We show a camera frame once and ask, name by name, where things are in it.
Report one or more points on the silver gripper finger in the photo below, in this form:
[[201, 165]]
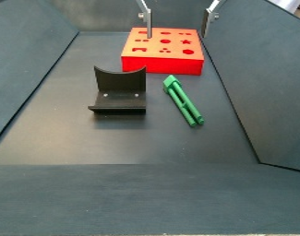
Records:
[[144, 15], [207, 17]]

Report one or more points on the black curved fixture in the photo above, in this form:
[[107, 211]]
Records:
[[120, 91]]

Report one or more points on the red foam shape block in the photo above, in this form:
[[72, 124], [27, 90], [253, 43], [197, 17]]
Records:
[[171, 52]]

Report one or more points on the green three prong object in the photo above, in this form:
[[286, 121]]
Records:
[[172, 89]]

